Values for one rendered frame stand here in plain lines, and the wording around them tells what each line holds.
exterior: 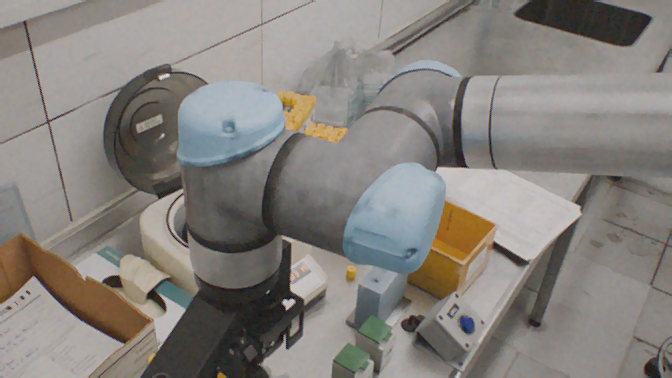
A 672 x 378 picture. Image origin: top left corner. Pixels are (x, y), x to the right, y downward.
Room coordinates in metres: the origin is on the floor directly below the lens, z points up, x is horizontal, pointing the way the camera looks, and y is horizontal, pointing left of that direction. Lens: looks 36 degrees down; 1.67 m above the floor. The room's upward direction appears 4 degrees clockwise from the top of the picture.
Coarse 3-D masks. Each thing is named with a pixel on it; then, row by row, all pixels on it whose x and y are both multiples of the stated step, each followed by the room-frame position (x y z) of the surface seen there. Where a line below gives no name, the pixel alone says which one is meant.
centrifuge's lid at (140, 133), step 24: (144, 72) 0.91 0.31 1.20; (168, 72) 0.93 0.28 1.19; (120, 96) 0.88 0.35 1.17; (144, 96) 0.95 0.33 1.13; (168, 96) 0.98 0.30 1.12; (120, 120) 0.90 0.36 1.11; (144, 120) 0.95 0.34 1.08; (168, 120) 0.98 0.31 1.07; (120, 144) 0.89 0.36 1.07; (144, 144) 0.93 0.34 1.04; (168, 144) 0.96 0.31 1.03; (120, 168) 0.83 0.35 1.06; (144, 168) 0.91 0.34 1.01; (168, 168) 0.94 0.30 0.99; (168, 192) 0.88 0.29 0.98
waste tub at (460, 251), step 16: (448, 208) 0.92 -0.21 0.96; (464, 208) 0.91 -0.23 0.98; (448, 224) 0.92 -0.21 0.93; (464, 224) 0.90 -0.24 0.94; (480, 224) 0.88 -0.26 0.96; (496, 224) 0.87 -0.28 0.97; (448, 240) 0.91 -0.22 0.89; (464, 240) 0.90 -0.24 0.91; (480, 240) 0.88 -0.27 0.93; (432, 256) 0.79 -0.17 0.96; (448, 256) 0.78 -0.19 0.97; (464, 256) 0.88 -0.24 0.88; (480, 256) 0.82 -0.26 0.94; (416, 272) 0.81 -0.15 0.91; (432, 272) 0.79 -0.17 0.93; (448, 272) 0.77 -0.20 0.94; (464, 272) 0.77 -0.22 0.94; (480, 272) 0.84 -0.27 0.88; (432, 288) 0.79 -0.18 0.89; (448, 288) 0.77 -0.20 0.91; (464, 288) 0.79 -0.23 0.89
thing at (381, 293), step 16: (368, 272) 0.73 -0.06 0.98; (384, 272) 0.73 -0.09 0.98; (368, 288) 0.69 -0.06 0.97; (384, 288) 0.69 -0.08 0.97; (400, 288) 0.75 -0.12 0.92; (368, 304) 0.69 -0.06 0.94; (384, 304) 0.70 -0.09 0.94; (400, 304) 0.75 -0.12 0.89; (352, 320) 0.71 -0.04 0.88; (384, 320) 0.71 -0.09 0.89
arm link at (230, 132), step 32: (192, 96) 0.39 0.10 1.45; (224, 96) 0.39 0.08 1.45; (256, 96) 0.40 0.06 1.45; (192, 128) 0.36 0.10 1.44; (224, 128) 0.36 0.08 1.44; (256, 128) 0.36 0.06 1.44; (192, 160) 0.36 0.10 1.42; (224, 160) 0.35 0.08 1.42; (256, 160) 0.36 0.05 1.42; (192, 192) 0.36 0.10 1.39; (224, 192) 0.35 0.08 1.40; (256, 192) 0.34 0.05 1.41; (192, 224) 0.37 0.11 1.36; (224, 224) 0.35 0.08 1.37; (256, 224) 0.35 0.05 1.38
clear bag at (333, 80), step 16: (336, 48) 1.37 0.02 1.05; (352, 48) 1.38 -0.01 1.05; (320, 64) 1.33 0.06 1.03; (336, 64) 1.33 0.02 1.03; (352, 64) 1.34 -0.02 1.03; (304, 80) 1.31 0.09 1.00; (320, 80) 1.30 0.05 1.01; (336, 80) 1.30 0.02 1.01; (352, 80) 1.30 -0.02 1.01; (320, 96) 1.27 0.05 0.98; (336, 96) 1.26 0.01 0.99; (352, 96) 1.27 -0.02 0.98; (320, 112) 1.26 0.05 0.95; (336, 112) 1.25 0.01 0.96; (352, 112) 1.26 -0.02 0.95
